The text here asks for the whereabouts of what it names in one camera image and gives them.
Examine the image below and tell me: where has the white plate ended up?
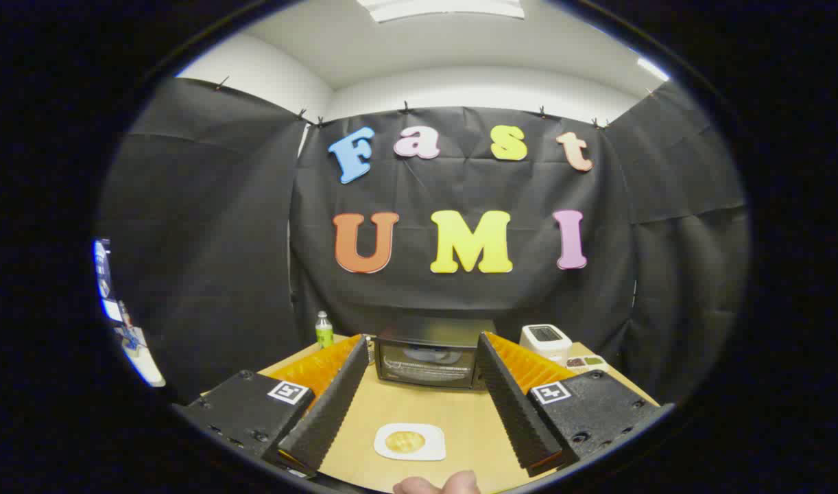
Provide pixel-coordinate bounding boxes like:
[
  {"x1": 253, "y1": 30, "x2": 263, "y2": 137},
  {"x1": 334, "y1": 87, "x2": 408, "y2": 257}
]
[{"x1": 373, "y1": 423, "x2": 447, "y2": 462}]

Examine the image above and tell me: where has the small white condiment tray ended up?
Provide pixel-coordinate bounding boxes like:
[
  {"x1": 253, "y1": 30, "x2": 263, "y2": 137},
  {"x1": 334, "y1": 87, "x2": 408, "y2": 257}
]
[{"x1": 565, "y1": 355, "x2": 610, "y2": 375}]

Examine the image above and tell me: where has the white pop-up toaster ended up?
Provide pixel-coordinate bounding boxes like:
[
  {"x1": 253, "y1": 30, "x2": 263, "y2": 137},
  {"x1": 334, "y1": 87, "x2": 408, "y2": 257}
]
[{"x1": 519, "y1": 324, "x2": 573, "y2": 366}]

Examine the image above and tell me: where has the black toaster oven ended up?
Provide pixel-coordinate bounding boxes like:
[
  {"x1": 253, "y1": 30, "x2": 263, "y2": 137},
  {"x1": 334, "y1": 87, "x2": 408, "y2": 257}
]
[{"x1": 373, "y1": 319, "x2": 496, "y2": 390}]

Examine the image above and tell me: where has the ceiling light panel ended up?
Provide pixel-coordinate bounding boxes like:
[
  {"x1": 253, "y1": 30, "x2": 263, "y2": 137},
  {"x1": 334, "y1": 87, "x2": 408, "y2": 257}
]
[{"x1": 356, "y1": 0, "x2": 526, "y2": 23}]

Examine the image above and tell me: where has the golden bread roll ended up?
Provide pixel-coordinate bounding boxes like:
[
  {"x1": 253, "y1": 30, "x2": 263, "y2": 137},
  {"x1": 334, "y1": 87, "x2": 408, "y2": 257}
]
[{"x1": 385, "y1": 430, "x2": 427, "y2": 454}]

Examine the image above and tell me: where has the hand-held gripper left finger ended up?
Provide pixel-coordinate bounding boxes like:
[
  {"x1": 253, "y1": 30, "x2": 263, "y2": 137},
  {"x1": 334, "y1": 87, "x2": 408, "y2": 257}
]
[{"x1": 172, "y1": 334, "x2": 370, "y2": 479}]

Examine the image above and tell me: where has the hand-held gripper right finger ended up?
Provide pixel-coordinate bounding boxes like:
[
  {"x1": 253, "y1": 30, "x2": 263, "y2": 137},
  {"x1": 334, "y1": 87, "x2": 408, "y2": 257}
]
[{"x1": 475, "y1": 331, "x2": 675, "y2": 478}]

